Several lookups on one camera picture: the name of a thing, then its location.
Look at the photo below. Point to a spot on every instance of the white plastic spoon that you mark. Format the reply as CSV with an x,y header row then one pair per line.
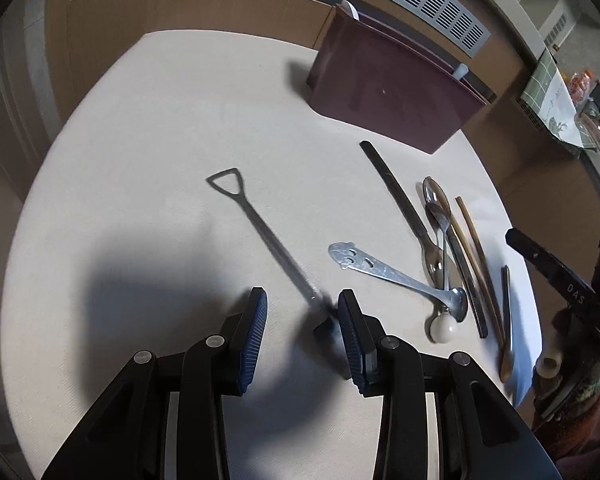
x,y
349,8

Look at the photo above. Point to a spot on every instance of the smiley-face metal spoon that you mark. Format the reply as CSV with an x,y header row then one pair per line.
x,y
380,271

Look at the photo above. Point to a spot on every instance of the green checkered cloth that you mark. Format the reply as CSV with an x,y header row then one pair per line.
x,y
550,95

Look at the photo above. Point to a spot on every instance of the maroon utensil holder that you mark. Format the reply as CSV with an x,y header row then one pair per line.
x,y
390,90

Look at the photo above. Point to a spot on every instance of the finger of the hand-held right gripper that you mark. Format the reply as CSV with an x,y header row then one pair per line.
x,y
565,394
555,275

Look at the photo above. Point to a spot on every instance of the wooden spoon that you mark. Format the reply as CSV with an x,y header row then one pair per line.
x,y
506,365

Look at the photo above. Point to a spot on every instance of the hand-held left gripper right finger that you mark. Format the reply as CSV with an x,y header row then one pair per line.
x,y
347,340

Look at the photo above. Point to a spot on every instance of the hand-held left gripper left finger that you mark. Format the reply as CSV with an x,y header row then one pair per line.
x,y
254,340

